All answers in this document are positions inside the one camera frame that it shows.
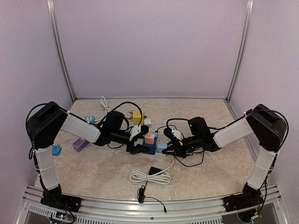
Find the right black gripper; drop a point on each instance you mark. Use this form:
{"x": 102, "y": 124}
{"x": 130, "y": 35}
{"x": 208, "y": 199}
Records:
{"x": 177, "y": 150}

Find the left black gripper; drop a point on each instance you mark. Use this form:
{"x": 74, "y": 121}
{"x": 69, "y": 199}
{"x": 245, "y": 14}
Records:
{"x": 136, "y": 150}

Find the white power strip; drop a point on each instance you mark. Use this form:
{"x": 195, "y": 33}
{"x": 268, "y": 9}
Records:
{"x": 160, "y": 155}

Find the dark blue cube socket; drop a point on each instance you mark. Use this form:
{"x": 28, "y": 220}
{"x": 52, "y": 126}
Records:
{"x": 151, "y": 148}

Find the pink plug adapter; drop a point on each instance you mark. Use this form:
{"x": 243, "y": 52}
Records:
{"x": 149, "y": 139}

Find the light blue plug adapter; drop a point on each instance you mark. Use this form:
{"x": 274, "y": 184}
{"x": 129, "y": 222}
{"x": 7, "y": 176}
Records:
{"x": 161, "y": 147}

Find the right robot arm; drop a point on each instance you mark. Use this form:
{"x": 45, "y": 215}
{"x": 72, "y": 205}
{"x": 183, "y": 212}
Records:
{"x": 268, "y": 126}

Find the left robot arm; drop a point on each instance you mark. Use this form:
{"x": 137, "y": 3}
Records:
{"x": 46, "y": 123}

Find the white plug adapter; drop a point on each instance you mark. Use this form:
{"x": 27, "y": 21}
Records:
{"x": 148, "y": 122}

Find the yellow cube socket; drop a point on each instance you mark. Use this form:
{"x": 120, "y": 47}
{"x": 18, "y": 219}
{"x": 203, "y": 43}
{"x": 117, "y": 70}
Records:
{"x": 138, "y": 118}

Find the teal power strip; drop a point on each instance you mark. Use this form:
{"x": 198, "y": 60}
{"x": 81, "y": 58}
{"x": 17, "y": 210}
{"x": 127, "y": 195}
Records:
{"x": 90, "y": 119}

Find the purple power strip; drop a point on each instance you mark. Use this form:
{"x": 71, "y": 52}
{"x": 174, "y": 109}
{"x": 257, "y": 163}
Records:
{"x": 80, "y": 144}

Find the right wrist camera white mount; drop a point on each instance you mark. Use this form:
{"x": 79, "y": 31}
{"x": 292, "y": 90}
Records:
{"x": 172, "y": 133}

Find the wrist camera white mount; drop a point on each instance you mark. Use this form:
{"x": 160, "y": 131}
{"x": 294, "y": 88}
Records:
{"x": 138, "y": 132}
{"x": 172, "y": 133}

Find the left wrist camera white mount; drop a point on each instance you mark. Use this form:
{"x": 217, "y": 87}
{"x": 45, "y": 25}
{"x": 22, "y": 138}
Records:
{"x": 138, "y": 132}

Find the black power adapter with cable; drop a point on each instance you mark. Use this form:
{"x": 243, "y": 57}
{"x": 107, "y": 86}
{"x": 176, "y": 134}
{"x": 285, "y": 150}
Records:
{"x": 158, "y": 177}

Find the aluminium front rail frame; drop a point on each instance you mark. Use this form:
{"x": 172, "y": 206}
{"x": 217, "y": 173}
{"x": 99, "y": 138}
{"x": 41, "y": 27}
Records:
{"x": 209, "y": 210}

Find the right aluminium corner post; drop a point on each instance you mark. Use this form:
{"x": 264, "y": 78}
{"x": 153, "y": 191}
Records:
{"x": 241, "y": 50}

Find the aluminium corner post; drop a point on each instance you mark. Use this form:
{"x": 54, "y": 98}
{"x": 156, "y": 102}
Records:
{"x": 59, "y": 49}
{"x": 241, "y": 50}

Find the left aluminium corner post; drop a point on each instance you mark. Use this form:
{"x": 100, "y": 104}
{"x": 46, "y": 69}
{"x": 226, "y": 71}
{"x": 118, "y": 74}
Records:
{"x": 59, "y": 49}

